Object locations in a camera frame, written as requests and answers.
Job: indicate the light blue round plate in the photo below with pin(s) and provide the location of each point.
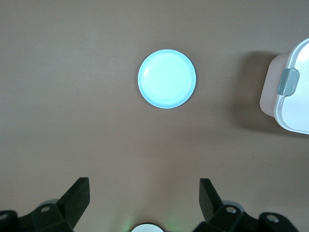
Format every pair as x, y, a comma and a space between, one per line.
166, 78

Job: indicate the grey box latch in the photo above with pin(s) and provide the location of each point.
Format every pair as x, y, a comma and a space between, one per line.
288, 82

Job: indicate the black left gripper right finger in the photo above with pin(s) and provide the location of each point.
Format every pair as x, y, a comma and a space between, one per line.
210, 203

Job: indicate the white lidded storage box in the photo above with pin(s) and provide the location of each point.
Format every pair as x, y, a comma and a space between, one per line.
299, 113

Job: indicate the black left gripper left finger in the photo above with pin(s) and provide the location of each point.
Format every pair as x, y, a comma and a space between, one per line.
72, 203

